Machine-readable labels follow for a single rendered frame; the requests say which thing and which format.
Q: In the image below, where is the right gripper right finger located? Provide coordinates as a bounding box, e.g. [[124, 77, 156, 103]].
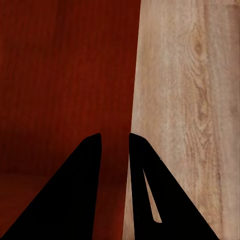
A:
[[129, 133, 219, 240]]

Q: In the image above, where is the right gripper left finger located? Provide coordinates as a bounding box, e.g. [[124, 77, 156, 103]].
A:
[[0, 133, 102, 240]]

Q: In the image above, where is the storage box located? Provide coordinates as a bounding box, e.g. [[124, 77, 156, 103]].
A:
[[0, 0, 141, 240]]

